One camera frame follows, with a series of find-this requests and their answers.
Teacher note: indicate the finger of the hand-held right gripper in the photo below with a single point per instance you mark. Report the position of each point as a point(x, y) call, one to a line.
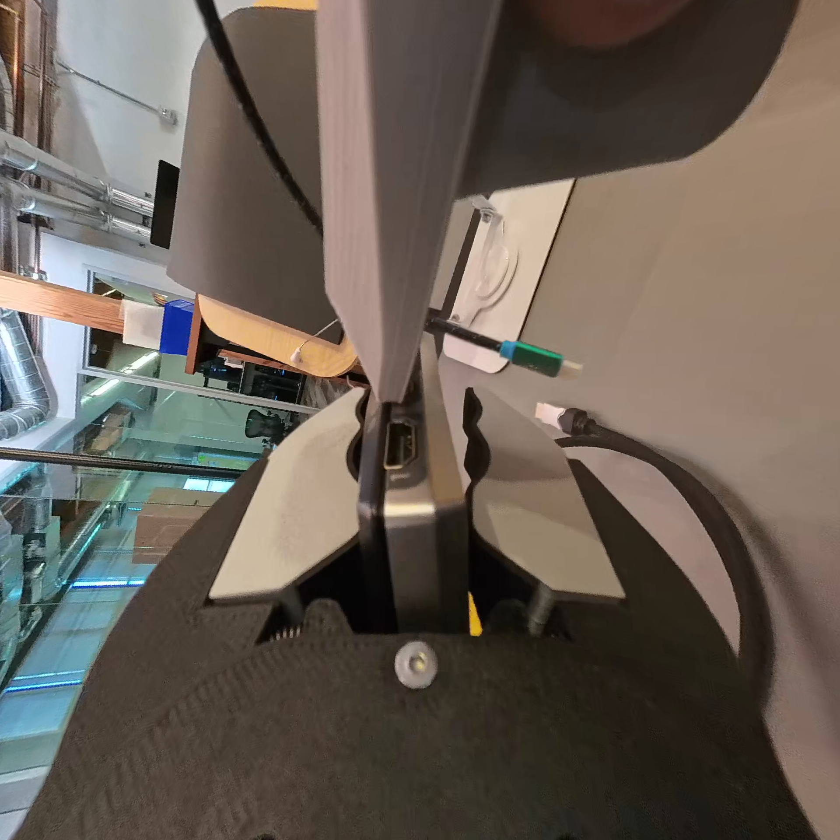
point(394, 164)

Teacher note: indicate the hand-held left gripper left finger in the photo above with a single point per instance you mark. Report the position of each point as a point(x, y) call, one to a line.
point(282, 518)

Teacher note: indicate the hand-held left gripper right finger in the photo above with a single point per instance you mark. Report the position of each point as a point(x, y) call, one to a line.
point(544, 518)

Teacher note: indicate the yellow plastic bin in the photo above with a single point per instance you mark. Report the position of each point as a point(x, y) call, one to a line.
point(474, 617)

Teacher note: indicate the black hdmi switch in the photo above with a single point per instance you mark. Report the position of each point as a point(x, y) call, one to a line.
point(420, 538)

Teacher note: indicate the person's right hand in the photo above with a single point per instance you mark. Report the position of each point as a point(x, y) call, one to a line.
point(623, 16)

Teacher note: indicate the white tablet stand base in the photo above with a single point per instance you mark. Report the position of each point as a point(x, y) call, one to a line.
point(531, 236)

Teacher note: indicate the wood edged black board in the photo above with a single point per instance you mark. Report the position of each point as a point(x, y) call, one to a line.
point(249, 197)

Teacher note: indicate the thin black rod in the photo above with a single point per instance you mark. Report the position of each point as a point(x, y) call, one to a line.
point(131, 460)

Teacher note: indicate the blue box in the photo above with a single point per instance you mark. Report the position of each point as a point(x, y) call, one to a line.
point(177, 327)

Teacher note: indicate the shiny silver pipes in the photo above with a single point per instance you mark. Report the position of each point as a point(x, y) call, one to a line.
point(79, 197)

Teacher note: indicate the black wall panel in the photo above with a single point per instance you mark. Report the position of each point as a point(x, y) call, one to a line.
point(164, 203)

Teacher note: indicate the grey spiral duct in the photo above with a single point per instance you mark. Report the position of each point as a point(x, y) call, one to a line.
point(23, 387)

